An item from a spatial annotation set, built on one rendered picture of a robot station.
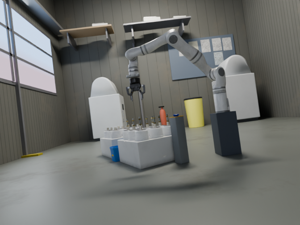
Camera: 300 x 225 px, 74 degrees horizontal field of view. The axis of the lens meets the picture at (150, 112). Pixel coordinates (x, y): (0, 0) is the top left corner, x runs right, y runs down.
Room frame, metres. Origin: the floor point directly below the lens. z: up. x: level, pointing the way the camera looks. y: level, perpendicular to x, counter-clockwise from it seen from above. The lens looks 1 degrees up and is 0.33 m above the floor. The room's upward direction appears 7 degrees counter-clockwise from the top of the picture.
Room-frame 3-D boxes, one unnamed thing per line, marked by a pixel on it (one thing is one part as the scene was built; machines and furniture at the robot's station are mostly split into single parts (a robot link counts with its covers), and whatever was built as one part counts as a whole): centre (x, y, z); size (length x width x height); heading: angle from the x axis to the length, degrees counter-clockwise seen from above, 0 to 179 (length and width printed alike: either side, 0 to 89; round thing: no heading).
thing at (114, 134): (1.90, 0.34, 0.16); 0.10 x 0.10 x 0.18
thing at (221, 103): (1.46, -0.52, 0.39); 0.09 x 0.09 x 0.17; 1
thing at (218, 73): (1.46, -0.52, 0.54); 0.09 x 0.09 x 0.17; 26
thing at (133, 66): (1.43, 0.08, 0.75); 0.09 x 0.07 x 0.15; 164
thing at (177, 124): (1.37, -0.17, 0.16); 0.07 x 0.07 x 0.31; 29
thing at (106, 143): (2.06, 0.30, 0.09); 0.39 x 0.39 x 0.18; 29
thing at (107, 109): (4.14, 0.84, 0.62); 0.63 x 0.56 x 1.24; 91
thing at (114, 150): (1.79, 0.24, 0.06); 0.30 x 0.11 x 0.12; 120
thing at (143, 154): (1.59, 0.03, 0.09); 0.39 x 0.39 x 0.18; 29
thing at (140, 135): (1.42, 0.08, 0.16); 0.10 x 0.10 x 0.18
